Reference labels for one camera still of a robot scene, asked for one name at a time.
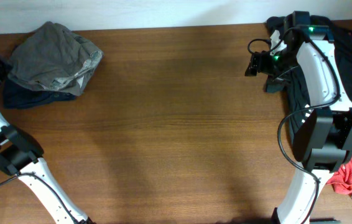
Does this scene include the grey shorts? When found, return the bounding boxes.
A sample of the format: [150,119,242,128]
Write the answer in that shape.
[8,22,104,96]

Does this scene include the folded dark navy garment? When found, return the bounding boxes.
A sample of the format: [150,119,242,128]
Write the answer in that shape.
[2,80,76,110]

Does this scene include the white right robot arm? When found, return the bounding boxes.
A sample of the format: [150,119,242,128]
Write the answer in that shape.
[246,39,352,223]

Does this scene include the black t-shirt with white print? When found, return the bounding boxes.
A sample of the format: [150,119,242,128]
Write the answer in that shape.
[264,14,352,147]

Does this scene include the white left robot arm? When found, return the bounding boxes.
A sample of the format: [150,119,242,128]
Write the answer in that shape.
[0,73,93,224]

